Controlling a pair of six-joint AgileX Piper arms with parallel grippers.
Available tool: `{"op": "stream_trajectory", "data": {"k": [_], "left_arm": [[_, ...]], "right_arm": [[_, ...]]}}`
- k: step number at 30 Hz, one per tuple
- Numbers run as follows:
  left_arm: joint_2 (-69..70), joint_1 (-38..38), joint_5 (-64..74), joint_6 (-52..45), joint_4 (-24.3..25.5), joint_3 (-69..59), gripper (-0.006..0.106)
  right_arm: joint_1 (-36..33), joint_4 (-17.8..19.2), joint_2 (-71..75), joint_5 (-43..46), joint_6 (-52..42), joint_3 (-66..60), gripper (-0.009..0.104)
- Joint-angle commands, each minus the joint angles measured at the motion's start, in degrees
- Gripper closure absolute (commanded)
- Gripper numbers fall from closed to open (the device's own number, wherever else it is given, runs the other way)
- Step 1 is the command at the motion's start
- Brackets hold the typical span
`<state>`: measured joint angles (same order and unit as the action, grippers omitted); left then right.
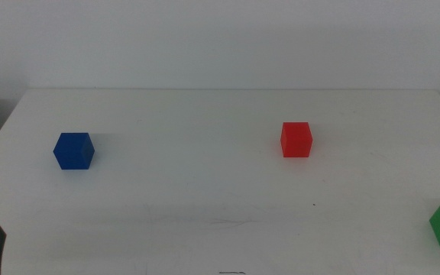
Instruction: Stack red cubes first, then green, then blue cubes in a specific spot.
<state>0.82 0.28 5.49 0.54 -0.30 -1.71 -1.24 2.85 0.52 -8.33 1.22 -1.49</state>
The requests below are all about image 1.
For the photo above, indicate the red cube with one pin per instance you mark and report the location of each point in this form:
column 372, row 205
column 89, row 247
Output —
column 296, row 141

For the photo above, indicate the blue cube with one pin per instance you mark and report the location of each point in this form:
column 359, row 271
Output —
column 73, row 153

